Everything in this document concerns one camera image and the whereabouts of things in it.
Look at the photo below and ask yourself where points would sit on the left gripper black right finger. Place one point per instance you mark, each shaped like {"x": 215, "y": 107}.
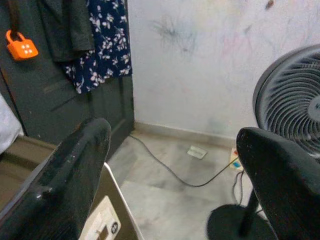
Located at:
{"x": 287, "y": 190}

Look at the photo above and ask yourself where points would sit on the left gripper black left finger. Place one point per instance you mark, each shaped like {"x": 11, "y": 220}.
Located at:
{"x": 55, "y": 195}

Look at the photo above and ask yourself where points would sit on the beige appliance with label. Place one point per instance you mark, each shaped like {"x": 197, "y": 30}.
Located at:
{"x": 105, "y": 220}

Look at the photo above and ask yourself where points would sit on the white power strip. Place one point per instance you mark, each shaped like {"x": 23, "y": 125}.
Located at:
{"x": 236, "y": 165}

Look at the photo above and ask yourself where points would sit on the white cloth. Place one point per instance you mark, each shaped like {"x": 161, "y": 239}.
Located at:
{"x": 8, "y": 125}

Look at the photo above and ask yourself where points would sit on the dark door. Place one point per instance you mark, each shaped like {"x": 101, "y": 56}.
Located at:
{"x": 37, "y": 100}

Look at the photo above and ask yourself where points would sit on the small white packet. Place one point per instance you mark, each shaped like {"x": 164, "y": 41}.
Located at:
{"x": 197, "y": 152}

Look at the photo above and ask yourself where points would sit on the orange padlock toy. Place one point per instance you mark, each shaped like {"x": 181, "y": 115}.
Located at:
{"x": 15, "y": 48}

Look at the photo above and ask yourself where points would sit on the dark grey garment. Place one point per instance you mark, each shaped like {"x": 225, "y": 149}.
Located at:
{"x": 67, "y": 30}

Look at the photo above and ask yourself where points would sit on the navy floral garment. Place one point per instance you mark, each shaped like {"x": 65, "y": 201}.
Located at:
{"x": 110, "y": 37}

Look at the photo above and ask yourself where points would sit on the black pedestal fan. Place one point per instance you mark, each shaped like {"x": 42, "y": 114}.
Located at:
{"x": 287, "y": 100}

